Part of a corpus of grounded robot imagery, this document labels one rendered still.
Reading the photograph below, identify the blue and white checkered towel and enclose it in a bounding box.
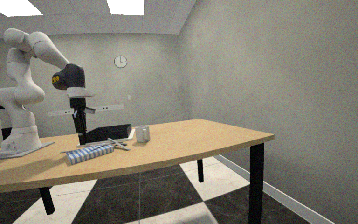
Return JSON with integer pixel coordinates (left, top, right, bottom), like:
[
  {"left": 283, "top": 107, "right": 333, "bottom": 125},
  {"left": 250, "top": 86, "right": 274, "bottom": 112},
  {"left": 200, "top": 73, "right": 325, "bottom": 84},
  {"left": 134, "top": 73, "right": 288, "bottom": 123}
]
[{"left": 66, "top": 145, "right": 114, "bottom": 165}]

